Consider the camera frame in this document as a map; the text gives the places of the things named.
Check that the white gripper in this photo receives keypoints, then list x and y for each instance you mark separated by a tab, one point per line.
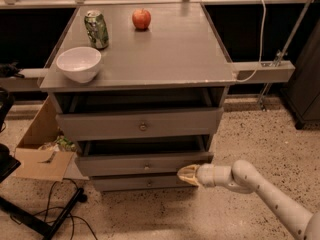
204	175

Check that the grey drawer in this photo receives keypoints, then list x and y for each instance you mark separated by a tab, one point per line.
140	124
141	156
137	182

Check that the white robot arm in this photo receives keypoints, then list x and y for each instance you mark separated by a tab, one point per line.
243	177

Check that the grey bottom drawer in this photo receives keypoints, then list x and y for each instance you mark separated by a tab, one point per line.
137	182

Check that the grey top drawer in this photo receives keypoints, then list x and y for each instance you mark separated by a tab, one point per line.
140	124

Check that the grey drawer cabinet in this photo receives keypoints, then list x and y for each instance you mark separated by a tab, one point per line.
176	64

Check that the dark cabinet at right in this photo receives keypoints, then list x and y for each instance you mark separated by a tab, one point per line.
302	93

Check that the cardboard box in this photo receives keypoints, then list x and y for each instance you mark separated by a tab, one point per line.
38	153

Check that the white bowl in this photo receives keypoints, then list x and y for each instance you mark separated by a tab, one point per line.
80	64

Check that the red apple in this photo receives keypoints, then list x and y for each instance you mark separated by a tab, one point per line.
141	19

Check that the green soda can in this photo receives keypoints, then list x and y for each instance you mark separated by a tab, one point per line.
96	29

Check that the black object at left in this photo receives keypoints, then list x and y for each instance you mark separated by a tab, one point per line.
7	162

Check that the grey metal rail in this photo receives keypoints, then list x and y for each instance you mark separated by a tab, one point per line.
264	72

